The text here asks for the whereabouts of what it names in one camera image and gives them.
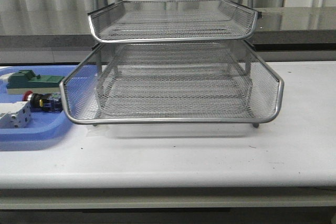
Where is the red emergency push button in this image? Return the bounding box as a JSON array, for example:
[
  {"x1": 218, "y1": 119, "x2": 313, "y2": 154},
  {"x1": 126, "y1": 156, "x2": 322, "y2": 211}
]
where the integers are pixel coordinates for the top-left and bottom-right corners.
[{"x1": 22, "y1": 91, "x2": 63, "y2": 112}]

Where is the blue plastic tray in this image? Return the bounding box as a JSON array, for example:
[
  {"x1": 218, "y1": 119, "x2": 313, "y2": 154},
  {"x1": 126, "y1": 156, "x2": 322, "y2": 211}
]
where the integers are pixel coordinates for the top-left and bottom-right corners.
[{"x1": 1, "y1": 65, "x2": 76, "y2": 142}]

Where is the green and beige switch block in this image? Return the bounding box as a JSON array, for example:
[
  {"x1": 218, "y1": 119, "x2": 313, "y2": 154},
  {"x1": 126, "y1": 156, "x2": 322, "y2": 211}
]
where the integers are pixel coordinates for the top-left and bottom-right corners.
[{"x1": 6, "y1": 70, "x2": 64, "y2": 94}]

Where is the silver rack frame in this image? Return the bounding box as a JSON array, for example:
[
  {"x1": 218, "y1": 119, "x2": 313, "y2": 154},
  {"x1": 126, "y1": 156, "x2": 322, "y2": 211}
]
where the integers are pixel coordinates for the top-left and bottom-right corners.
[{"x1": 92, "y1": 0, "x2": 260, "y2": 129}]

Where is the dark granite counter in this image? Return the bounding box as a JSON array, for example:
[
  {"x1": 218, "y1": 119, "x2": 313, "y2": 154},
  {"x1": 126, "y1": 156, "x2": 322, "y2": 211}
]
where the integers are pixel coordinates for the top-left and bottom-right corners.
[{"x1": 1, "y1": 7, "x2": 335, "y2": 50}]

